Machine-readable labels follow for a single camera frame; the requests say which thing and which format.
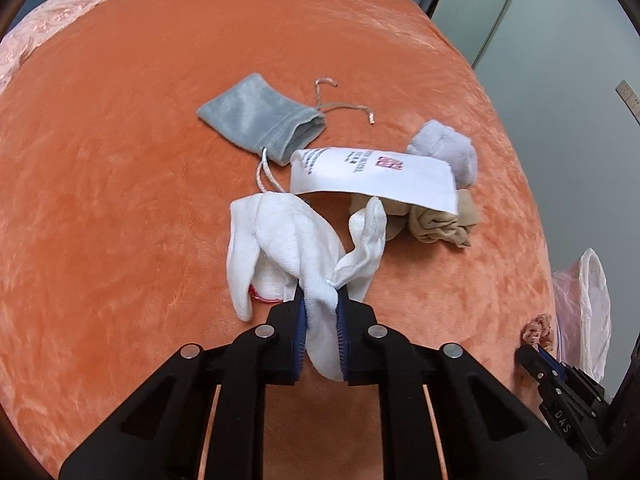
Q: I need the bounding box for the pink quilt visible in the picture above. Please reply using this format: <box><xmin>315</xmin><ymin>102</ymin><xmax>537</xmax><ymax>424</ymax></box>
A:
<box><xmin>0</xmin><ymin>0</ymin><xmax>163</xmax><ymax>91</ymax></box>

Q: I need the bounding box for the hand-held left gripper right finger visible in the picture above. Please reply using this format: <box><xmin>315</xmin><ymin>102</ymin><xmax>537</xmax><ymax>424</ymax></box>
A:
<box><xmin>336</xmin><ymin>292</ymin><xmax>586</xmax><ymax>480</ymax></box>

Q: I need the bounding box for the tall gold-framed mirror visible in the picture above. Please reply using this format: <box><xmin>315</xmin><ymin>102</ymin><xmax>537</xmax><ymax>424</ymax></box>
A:
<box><xmin>429</xmin><ymin>0</ymin><xmax>526</xmax><ymax>68</ymax></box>

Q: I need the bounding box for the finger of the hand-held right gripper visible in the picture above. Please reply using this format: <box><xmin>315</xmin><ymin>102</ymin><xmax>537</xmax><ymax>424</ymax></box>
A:
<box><xmin>515</xmin><ymin>344</ymin><xmax>608</xmax><ymax>463</ymax></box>
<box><xmin>537</xmin><ymin>347</ymin><xmax>610</xmax><ymax>406</ymax></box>

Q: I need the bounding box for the beige stocking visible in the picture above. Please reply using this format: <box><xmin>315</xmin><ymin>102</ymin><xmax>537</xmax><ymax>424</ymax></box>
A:
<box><xmin>349</xmin><ymin>189</ymin><xmax>480</xmax><ymax>248</ymax></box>

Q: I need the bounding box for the thin rose gold chain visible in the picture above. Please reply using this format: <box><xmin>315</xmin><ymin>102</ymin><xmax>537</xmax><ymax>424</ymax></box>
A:
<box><xmin>315</xmin><ymin>77</ymin><xmax>377</xmax><ymax>125</ymax></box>

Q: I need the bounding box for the white terry sock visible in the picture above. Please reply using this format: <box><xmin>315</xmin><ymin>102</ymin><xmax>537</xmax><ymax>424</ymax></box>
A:
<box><xmin>227</xmin><ymin>194</ymin><xmax>346</xmax><ymax>381</ymax></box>

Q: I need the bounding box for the white plastic bin liner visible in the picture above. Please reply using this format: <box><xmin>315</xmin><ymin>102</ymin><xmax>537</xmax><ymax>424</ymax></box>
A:
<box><xmin>552</xmin><ymin>247</ymin><xmax>612</xmax><ymax>386</ymax></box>

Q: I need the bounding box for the orange plush blanket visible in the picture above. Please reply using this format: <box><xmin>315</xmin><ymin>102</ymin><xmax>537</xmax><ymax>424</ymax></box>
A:
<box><xmin>0</xmin><ymin>0</ymin><xmax>556</xmax><ymax>480</ymax></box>

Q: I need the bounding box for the pale lavender sock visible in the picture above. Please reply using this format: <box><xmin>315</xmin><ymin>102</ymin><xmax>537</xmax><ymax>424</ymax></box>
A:
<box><xmin>406</xmin><ymin>121</ymin><xmax>478</xmax><ymax>188</ymax></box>

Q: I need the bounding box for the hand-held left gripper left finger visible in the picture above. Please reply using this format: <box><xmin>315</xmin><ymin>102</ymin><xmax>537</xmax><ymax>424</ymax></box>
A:
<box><xmin>59</xmin><ymin>285</ymin><xmax>307</xmax><ymax>480</ymax></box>

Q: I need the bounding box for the grey velvet drawstring pouch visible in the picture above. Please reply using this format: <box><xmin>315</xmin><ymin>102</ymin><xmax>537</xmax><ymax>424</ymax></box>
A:
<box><xmin>196</xmin><ymin>73</ymin><xmax>327</xmax><ymax>193</ymax></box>

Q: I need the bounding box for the white paper card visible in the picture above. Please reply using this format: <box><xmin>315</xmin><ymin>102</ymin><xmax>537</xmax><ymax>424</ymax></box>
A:
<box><xmin>290</xmin><ymin>146</ymin><xmax>458</xmax><ymax>215</ymax></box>

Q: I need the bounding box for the pink scrunchie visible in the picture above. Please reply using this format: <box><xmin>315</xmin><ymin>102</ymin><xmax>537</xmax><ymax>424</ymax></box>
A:
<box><xmin>521</xmin><ymin>312</ymin><xmax>555</xmax><ymax>356</ymax></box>

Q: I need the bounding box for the white ribbed sock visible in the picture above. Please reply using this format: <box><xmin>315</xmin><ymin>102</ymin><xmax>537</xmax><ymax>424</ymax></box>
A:
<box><xmin>327</xmin><ymin>196</ymin><xmax>387</xmax><ymax>306</ymax></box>

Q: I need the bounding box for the bronze wall switch panel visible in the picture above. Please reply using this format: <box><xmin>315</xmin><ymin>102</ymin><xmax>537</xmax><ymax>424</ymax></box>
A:
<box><xmin>616</xmin><ymin>79</ymin><xmax>640</xmax><ymax>123</ymax></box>

